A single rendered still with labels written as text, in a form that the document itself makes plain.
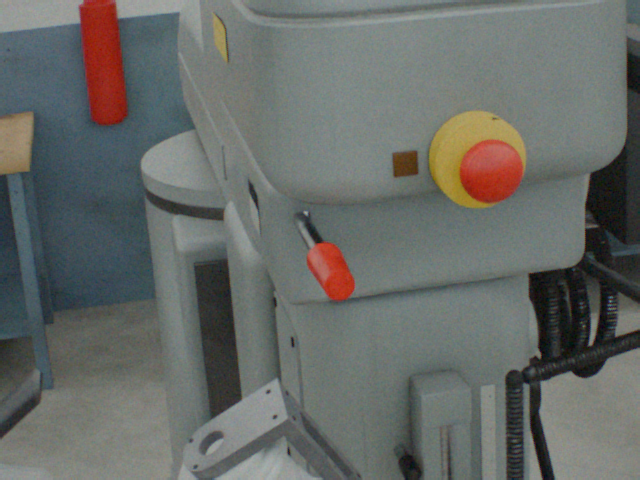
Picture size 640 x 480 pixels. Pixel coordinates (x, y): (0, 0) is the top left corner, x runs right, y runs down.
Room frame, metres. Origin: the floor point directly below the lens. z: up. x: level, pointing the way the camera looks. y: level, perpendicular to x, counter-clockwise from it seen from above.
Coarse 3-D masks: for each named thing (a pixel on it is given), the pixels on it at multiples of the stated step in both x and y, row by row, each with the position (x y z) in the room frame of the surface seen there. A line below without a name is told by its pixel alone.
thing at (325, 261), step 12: (300, 216) 0.87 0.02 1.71; (300, 228) 0.85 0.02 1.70; (312, 228) 0.84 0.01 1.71; (312, 240) 0.82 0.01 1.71; (312, 252) 0.79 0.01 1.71; (324, 252) 0.78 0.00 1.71; (336, 252) 0.78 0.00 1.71; (312, 264) 0.78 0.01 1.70; (324, 264) 0.76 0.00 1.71; (336, 264) 0.76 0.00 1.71; (324, 276) 0.75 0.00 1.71; (336, 276) 0.75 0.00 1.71; (348, 276) 0.75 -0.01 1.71; (324, 288) 0.74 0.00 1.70; (336, 288) 0.74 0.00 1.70; (348, 288) 0.74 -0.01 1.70
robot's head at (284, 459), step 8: (280, 448) 0.59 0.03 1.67; (280, 456) 0.59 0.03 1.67; (288, 456) 0.61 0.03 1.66; (280, 464) 0.59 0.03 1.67; (288, 464) 0.60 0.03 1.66; (296, 464) 0.62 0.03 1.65; (272, 472) 0.58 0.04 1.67; (280, 472) 0.59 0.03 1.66; (288, 472) 0.60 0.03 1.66; (296, 472) 0.60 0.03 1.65; (304, 472) 0.61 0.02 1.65
